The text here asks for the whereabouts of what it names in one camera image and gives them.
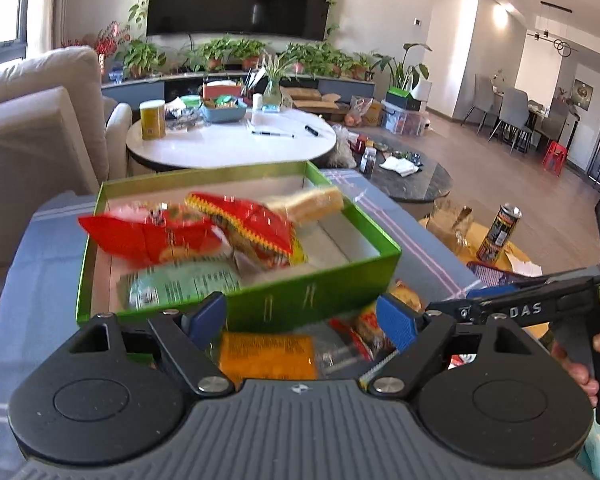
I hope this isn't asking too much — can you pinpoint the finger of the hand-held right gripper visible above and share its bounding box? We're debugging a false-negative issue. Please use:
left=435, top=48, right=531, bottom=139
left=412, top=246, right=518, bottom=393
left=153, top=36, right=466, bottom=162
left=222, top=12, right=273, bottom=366
left=424, top=300, right=482, bottom=323
left=465, top=269, right=600, bottom=303

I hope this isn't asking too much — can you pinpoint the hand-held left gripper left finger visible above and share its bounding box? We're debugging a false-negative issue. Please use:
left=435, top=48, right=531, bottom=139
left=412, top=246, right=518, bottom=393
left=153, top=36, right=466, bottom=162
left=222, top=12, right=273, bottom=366
left=67, top=291, right=236, bottom=397

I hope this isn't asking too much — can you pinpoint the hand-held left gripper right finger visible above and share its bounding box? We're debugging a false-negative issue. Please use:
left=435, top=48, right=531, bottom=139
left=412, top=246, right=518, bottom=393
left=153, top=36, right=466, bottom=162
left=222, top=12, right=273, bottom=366
left=358, top=292, right=556, bottom=398

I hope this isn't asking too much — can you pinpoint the clear pastry packet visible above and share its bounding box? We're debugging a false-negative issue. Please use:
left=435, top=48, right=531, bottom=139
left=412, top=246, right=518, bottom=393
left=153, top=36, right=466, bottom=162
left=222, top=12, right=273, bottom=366
left=387, top=280, right=425, bottom=313

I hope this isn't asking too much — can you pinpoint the pale green snack packet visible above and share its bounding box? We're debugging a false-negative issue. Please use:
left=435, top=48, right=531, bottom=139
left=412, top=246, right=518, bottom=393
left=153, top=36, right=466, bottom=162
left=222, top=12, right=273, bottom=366
left=117, top=257, right=243, bottom=311

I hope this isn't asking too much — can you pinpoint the orange snack packet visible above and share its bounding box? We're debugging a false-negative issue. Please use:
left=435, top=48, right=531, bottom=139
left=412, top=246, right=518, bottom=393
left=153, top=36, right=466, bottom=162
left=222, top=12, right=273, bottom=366
left=219, top=332, right=317, bottom=386

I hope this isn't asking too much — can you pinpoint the green cardboard box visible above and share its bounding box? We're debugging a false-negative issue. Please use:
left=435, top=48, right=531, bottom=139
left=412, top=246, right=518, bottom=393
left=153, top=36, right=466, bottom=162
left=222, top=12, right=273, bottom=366
left=76, top=161, right=402, bottom=333

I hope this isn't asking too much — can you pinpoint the red yellow-trimmed snack packet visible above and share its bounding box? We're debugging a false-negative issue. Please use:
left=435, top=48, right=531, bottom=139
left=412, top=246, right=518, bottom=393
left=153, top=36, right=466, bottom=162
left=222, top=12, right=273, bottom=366
left=185, top=191, right=308, bottom=268

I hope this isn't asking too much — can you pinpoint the large red snack bag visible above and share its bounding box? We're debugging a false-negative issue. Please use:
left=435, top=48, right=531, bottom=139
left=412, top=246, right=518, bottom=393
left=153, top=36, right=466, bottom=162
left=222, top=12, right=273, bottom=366
left=77, top=205, right=226, bottom=268

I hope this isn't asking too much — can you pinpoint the clear bread packet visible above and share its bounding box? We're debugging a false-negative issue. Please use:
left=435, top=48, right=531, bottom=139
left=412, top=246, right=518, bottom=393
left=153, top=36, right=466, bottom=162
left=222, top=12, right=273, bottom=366
left=265, top=186, right=345, bottom=225

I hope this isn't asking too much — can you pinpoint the person's right hand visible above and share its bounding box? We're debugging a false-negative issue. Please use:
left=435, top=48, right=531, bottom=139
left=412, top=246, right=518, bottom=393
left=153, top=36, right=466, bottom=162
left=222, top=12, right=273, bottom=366
left=550, top=321, right=600, bottom=409

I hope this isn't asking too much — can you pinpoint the purple red snack packet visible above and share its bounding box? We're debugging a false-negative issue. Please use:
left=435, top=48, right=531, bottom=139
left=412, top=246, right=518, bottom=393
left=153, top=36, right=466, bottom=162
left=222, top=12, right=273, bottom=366
left=467, top=260, right=519, bottom=288

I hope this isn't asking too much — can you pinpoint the white crumpled tissue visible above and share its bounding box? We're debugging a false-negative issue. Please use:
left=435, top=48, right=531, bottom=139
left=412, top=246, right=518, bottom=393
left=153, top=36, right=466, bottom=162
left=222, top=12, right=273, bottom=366
left=510, top=255, right=546, bottom=277

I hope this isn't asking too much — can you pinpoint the yellow side table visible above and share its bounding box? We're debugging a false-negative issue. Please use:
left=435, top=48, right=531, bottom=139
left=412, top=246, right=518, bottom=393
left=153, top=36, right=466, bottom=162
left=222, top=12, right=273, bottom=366
left=419, top=215, right=551, bottom=341

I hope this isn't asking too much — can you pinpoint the black yellow drink can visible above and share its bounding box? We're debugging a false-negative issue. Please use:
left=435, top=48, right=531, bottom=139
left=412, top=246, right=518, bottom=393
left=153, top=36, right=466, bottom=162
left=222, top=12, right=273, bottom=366
left=477, top=203, right=522, bottom=263

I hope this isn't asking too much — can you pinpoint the crumpled clear plastic bag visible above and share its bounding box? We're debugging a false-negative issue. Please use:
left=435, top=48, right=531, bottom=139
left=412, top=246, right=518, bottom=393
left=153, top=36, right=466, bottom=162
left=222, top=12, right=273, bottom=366
left=425, top=205, right=476, bottom=256

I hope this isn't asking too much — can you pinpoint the dark round coffee table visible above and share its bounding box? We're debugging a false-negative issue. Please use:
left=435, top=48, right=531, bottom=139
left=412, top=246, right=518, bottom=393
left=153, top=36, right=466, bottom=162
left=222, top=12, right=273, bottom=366
left=330, top=130, right=453, bottom=206

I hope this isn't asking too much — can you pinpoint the red plastic stool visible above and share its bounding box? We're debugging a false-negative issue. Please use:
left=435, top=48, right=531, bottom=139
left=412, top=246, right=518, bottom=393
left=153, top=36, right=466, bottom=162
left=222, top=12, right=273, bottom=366
left=542, top=141, right=570, bottom=177

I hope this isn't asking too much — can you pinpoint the white paper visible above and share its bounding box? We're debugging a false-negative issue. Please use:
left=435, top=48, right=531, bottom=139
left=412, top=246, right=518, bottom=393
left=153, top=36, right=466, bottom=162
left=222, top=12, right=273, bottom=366
left=380, top=156, right=421, bottom=177

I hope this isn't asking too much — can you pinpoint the white round table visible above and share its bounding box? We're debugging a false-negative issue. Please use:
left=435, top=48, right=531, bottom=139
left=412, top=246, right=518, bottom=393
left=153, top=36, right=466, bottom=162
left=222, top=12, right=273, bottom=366
left=126, top=109, right=338, bottom=176

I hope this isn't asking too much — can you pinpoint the white plastic bag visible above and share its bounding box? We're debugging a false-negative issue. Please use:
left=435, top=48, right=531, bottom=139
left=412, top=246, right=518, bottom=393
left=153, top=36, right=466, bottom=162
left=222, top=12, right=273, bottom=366
left=330, top=127, right=359, bottom=169

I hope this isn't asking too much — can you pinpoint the grey dining chair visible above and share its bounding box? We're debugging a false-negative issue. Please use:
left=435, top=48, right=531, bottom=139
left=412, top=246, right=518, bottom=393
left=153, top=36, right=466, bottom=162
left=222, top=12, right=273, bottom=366
left=462, top=74, right=501, bottom=128
left=490, top=87, right=534, bottom=153

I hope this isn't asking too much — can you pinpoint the dining table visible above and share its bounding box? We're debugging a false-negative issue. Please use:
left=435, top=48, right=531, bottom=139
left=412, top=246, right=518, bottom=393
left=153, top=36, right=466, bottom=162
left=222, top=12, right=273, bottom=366
left=525, top=102, right=581, bottom=137

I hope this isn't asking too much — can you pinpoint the clear plastic storage box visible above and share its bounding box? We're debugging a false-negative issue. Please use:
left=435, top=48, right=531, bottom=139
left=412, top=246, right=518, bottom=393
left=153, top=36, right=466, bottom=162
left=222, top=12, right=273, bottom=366
left=382, top=102, right=429, bottom=136

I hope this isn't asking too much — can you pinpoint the yellow canister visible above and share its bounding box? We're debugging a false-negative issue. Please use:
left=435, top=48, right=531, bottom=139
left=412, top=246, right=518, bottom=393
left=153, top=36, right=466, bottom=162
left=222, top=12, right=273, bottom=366
left=139, top=100, right=167, bottom=141

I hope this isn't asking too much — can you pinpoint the blue basket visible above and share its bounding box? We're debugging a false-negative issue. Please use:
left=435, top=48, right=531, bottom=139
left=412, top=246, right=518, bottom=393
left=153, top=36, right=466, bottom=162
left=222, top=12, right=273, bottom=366
left=201, top=100, right=248, bottom=123

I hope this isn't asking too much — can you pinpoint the small green storage box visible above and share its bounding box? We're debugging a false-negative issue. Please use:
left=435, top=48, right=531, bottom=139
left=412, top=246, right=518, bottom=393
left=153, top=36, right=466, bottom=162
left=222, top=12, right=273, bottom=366
left=386, top=89, right=423, bottom=111

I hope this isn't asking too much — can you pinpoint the red box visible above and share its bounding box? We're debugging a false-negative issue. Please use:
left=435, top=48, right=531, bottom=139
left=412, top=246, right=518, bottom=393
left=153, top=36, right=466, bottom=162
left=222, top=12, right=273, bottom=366
left=203, top=82, right=243, bottom=101

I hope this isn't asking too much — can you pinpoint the glass vase with plant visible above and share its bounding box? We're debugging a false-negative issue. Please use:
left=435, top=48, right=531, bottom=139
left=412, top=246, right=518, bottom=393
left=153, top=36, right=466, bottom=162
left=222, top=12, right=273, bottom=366
left=261, top=52, right=301, bottom=111

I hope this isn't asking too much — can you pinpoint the grey television cabinet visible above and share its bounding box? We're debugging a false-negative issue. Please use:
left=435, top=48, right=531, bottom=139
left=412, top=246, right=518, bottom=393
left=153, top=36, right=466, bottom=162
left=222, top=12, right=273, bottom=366
left=101, top=72, right=376, bottom=111

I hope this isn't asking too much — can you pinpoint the open cardboard box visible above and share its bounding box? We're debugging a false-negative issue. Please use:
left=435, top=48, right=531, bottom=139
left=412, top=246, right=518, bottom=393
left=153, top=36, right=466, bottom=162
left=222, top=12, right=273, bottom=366
left=280, top=86, right=342, bottom=111

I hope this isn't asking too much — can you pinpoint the large-leaf floor plant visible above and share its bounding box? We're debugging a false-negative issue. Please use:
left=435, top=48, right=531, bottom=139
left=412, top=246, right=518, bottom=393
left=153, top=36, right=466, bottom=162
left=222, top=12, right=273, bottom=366
left=375, top=42, right=433, bottom=93

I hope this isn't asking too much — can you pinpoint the beige sofa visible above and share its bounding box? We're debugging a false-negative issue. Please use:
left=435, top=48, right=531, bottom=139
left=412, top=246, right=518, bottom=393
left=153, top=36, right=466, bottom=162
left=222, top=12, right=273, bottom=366
left=0, top=46, right=133, bottom=271

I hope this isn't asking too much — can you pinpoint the row of potted plants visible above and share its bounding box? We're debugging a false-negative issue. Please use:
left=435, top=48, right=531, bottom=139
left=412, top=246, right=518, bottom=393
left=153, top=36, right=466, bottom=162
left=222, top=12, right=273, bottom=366
left=122, top=35, right=378, bottom=82

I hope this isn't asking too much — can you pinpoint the red flower plant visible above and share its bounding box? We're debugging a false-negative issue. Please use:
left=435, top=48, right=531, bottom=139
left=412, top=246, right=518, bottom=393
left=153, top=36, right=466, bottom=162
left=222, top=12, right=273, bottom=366
left=62, top=22, right=131, bottom=83

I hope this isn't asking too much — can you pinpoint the white curtain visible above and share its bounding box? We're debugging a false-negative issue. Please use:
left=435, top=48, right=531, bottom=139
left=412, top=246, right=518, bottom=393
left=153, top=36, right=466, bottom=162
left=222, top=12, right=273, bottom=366
left=32, top=0, right=68, bottom=56

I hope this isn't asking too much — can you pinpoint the framed wall picture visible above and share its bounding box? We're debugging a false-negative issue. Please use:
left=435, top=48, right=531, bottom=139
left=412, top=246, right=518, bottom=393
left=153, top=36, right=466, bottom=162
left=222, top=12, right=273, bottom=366
left=572, top=80, right=595, bottom=109

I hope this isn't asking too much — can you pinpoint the black ring pendant lamp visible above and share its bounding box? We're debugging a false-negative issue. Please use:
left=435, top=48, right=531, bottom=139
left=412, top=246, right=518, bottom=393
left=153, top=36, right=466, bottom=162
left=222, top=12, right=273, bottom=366
left=527, top=2, right=579, bottom=57

